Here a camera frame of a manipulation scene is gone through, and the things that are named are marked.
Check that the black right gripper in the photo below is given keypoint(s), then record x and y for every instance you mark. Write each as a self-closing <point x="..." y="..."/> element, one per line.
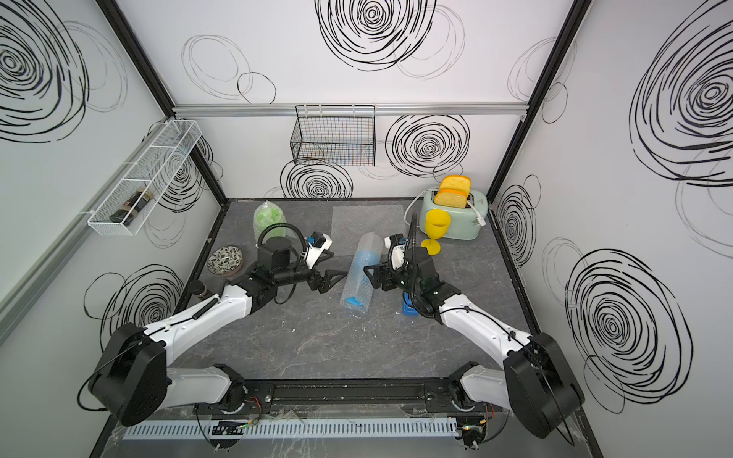
<point x="381" y="270"/>

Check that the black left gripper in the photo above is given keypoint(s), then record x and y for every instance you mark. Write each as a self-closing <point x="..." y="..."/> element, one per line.
<point x="326" y="284"/>

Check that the blue plastic wine glass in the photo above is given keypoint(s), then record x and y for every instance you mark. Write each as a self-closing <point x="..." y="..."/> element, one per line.
<point x="358" y="291"/>

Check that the blue tape dispenser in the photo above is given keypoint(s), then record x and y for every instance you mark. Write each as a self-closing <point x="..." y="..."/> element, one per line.
<point x="407" y="308"/>

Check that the yellow plastic wine glass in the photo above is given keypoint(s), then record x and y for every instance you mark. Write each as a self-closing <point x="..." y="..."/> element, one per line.
<point x="437" y="224"/>

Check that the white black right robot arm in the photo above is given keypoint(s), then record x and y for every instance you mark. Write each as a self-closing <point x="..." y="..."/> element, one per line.
<point x="513" y="350"/>

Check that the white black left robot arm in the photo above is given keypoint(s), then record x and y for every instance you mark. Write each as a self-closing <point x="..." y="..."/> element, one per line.
<point x="135" y="376"/>

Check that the mint green toaster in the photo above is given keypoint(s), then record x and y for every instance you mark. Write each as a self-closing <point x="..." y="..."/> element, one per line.
<point x="466" y="222"/>

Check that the front yellow toast slice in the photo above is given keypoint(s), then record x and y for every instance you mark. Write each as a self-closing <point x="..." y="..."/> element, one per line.
<point x="451" y="198"/>

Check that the yellow toast slice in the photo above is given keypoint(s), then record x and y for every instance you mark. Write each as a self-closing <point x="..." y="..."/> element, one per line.
<point x="451" y="198"/>
<point x="458" y="183"/>

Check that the patterned small bowl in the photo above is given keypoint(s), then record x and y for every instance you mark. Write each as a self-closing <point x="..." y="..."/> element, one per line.
<point x="225" y="261"/>

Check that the rear yellow toast slice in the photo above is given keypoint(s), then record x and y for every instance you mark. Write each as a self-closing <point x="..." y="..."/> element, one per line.
<point x="458" y="183"/>

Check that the small dark cylinder jar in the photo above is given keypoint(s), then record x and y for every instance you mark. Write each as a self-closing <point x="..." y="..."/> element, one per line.
<point x="198" y="289"/>

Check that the dark item in shelf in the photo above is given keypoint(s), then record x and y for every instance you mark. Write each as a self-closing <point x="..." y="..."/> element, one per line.
<point x="132" y="207"/>

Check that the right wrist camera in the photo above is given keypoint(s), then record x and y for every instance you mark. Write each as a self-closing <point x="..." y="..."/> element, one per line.
<point x="395" y="245"/>

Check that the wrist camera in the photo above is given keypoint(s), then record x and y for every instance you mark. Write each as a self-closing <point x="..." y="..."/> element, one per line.
<point x="395" y="245"/>
<point x="317" y="244"/>

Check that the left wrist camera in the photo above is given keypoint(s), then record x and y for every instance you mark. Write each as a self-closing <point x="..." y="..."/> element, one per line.
<point x="317" y="244"/>

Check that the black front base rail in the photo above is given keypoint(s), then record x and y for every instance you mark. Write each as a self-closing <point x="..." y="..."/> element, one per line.
<point x="372" y="395"/>

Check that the black wire wall basket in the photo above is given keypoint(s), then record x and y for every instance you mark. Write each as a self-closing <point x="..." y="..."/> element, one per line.
<point x="339" y="140"/>

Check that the white slotted cable duct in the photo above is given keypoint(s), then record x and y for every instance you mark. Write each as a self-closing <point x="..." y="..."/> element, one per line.
<point x="294" y="428"/>

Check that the white wire wall shelf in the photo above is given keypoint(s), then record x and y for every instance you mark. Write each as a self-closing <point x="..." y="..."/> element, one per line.
<point x="164" y="167"/>

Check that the aluminium wall rail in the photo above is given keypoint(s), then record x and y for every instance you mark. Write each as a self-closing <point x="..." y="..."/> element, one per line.
<point x="247" y="110"/>

